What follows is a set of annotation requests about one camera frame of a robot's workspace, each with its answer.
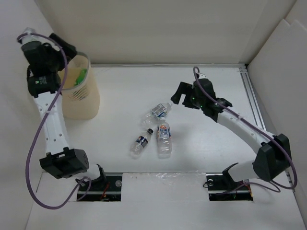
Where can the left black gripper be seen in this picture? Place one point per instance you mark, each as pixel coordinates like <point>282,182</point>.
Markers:
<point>70,50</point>

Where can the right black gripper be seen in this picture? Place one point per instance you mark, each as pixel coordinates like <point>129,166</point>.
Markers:
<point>185,88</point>

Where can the green soda bottle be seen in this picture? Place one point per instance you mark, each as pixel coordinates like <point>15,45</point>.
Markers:
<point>80,77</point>

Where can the crushed clear water bottle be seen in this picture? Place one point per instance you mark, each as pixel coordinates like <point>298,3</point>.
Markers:
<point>155,114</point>

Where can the orange blue label clear bottle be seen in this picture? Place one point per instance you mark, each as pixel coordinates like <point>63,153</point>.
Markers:
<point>164,142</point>

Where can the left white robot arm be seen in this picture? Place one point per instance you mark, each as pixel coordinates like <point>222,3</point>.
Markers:
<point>61,82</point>

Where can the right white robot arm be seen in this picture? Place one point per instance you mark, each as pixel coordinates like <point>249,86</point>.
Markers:
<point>273,155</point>

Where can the beige bin with grey rim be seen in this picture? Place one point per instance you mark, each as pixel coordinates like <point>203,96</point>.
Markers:
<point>80,102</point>

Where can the black cap small bottle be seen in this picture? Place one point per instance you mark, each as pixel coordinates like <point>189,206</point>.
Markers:
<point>141,142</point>

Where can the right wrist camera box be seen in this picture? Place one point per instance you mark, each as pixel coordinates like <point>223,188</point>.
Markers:
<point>202,76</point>

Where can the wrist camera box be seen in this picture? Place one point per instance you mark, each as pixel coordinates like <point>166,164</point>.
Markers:
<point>202,76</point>
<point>28,40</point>

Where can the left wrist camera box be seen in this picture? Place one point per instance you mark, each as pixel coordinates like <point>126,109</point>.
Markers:
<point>28,40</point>

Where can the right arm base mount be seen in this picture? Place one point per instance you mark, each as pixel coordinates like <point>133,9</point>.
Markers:
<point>222,188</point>

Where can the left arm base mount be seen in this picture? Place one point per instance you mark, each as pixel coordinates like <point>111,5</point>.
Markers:
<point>108,190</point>

